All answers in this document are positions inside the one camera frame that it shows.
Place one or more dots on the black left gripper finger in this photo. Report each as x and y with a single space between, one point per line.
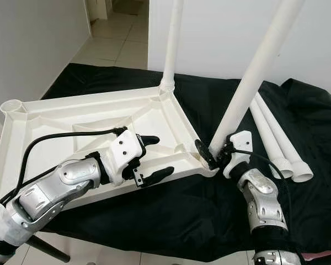
159 174
151 139

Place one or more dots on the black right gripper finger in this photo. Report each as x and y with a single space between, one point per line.
203 153

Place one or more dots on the white plastic table leg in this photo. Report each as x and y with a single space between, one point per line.
284 138
256 72
172 38
272 138

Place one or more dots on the white plastic table top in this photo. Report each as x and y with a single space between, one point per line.
55 124

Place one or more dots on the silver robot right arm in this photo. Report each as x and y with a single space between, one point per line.
262 204

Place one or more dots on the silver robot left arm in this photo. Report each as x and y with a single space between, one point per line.
49 193

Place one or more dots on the black table cloth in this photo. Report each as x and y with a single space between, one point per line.
187 221

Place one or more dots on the black metal table leg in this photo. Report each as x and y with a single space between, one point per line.
49 251

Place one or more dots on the pink stool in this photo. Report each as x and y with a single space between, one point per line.
325 255

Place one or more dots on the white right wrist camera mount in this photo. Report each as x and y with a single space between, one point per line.
241 142

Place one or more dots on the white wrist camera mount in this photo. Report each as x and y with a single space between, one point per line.
241 142
127 148

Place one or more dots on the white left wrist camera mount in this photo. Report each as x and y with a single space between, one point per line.
127 148

